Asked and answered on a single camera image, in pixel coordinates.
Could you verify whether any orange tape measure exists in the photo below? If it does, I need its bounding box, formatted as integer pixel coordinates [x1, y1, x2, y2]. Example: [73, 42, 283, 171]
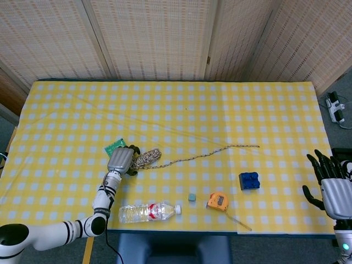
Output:
[206, 191, 252, 232]

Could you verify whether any woven folding screen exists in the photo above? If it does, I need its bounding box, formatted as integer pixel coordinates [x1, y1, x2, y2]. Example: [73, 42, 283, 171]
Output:
[0, 0, 352, 96]

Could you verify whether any brown wooden panel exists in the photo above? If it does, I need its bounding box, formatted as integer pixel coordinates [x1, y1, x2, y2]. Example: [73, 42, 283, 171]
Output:
[0, 67, 28, 116]

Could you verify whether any blue building block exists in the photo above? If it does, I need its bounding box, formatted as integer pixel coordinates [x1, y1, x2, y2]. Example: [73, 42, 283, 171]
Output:
[238, 171, 261, 191]

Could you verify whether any green circuit board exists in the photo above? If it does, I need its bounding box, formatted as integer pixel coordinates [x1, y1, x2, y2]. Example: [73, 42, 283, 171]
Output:
[104, 139, 127, 155]

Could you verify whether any black and white shoe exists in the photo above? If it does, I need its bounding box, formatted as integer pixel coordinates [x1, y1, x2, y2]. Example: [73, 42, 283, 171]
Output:
[342, 161, 352, 182]

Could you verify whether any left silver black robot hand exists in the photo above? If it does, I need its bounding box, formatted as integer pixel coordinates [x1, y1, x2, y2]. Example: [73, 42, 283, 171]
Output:
[106, 145, 141, 177]

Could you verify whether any yellow floor tape strip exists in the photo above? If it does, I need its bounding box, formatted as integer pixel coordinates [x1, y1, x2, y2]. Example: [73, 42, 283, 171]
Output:
[81, 236, 96, 264]

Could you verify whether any white power strip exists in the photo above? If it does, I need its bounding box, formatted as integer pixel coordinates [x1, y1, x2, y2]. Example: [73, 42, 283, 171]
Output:
[325, 92, 347, 124]

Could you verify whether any blue padded robot base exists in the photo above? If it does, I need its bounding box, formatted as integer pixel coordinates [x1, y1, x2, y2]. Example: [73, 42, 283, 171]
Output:
[115, 233, 233, 264]

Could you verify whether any yellow checked tablecloth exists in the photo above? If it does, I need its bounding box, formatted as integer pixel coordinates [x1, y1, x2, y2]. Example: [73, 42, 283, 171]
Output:
[0, 80, 339, 235]

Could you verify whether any clear plastic water bottle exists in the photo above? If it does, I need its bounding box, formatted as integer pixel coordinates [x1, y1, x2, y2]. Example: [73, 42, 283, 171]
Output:
[118, 201, 183, 224]

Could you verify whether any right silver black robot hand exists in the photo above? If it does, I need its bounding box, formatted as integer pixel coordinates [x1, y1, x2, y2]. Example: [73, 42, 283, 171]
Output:
[301, 149, 352, 221]

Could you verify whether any braided multicolour rope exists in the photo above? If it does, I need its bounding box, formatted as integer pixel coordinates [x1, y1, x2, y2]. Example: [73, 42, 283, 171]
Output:
[131, 145, 261, 171]

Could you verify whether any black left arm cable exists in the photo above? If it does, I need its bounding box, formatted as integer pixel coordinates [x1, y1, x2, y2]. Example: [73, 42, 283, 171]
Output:
[104, 228, 124, 264]

